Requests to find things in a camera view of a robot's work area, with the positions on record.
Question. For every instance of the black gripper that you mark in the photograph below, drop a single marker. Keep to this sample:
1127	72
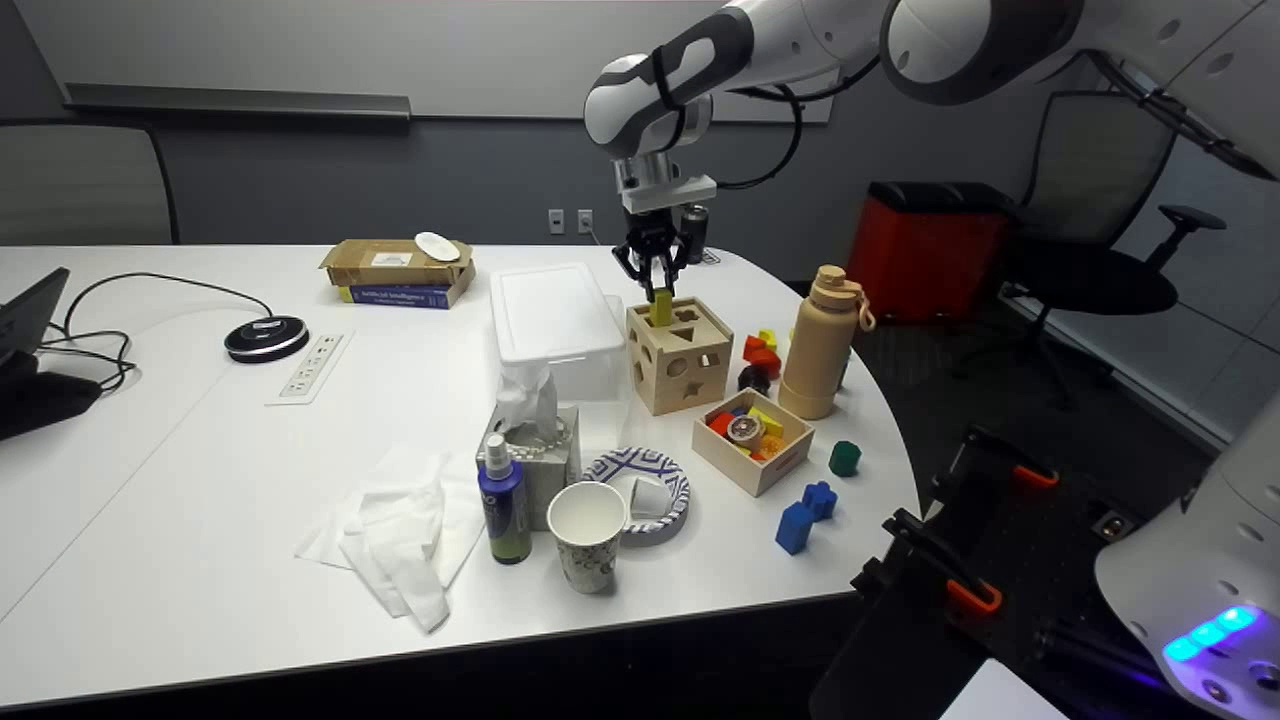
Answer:
655	236

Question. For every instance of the blue flower-shaped block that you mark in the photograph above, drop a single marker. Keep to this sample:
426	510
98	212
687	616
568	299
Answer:
817	497

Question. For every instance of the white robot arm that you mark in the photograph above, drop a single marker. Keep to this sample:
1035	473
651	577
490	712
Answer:
745	43

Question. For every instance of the open wooden tray box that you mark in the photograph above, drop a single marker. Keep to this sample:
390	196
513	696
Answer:
740	470

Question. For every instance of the grey tissue box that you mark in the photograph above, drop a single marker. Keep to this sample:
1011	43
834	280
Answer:
544	463

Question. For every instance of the red bin black lid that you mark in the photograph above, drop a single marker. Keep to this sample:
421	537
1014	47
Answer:
926	255

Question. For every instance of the flat cardboard box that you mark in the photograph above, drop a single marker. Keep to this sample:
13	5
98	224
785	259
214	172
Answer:
380	262

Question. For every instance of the black tumbler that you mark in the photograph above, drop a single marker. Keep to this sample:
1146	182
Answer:
696	235

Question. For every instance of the wooden shape sorter cube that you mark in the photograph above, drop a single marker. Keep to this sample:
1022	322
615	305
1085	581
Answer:
681	365

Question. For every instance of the yellow notched block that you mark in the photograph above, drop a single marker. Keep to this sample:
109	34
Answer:
764	337

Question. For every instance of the red rounded block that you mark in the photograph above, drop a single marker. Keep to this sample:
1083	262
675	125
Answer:
760	356

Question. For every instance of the large red block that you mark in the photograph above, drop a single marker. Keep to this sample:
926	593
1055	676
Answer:
719	423

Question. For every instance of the beige water bottle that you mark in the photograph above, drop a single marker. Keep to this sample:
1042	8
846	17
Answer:
817	355

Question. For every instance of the white tape roll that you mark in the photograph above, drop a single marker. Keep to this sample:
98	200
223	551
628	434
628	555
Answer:
438	245

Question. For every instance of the small white plastic cup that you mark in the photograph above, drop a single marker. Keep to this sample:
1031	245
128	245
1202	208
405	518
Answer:
651	497

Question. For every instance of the blue book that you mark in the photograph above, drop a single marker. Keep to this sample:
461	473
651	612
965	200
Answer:
401	299

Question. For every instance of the green octagonal block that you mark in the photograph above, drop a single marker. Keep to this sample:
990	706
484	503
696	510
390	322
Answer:
846	459

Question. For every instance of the printed paper cup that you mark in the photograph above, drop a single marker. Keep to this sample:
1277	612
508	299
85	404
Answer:
584	532

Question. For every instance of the green spray bottle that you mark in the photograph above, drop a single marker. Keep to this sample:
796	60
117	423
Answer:
506	506

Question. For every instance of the blue wooden cube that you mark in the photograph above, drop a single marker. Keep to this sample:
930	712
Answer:
792	530

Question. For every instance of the white power strip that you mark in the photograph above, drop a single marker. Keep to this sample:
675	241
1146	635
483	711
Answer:
305	370

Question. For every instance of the crumpled white tissues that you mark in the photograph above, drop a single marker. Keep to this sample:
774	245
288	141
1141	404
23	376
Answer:
392	546

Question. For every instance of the black round puck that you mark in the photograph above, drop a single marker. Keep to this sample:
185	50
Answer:
264	337

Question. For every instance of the black mesh office chair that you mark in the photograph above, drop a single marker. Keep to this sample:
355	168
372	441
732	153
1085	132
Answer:
1094	273

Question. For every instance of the grey conference chair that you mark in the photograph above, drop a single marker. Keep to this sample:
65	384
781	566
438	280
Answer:
82	186

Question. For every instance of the black laptop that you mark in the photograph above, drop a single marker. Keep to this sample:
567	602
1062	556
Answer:
32	384

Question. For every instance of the white wall outlet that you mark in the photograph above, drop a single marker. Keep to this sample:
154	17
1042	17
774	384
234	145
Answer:
584	216
558	216

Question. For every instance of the wall whiteboard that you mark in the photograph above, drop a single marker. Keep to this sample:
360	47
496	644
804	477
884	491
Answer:
401	43

